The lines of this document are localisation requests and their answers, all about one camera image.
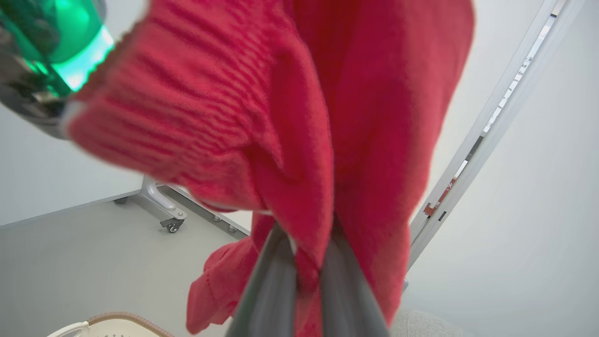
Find grey caster foot bracket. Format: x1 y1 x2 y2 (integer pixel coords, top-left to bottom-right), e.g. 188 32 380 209
139 176 188 234

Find white partition frame rail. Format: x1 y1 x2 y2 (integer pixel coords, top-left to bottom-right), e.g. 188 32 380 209
404 0 586 273

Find grey bolted base rail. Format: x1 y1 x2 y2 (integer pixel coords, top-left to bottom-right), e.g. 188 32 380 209
159 184 252 240

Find white perforated laundry basket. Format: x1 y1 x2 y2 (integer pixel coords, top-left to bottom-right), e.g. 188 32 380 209
46 312 175 337

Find red knitted garment white stripes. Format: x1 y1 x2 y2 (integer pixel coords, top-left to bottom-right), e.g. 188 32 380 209
63 0 476 337

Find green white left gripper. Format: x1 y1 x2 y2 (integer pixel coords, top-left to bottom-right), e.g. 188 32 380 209
0 0 116 139

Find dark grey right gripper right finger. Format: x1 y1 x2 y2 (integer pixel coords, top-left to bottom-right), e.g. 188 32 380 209
320 233 390 337

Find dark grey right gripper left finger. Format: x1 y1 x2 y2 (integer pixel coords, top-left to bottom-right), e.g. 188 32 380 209
225 224 299 337

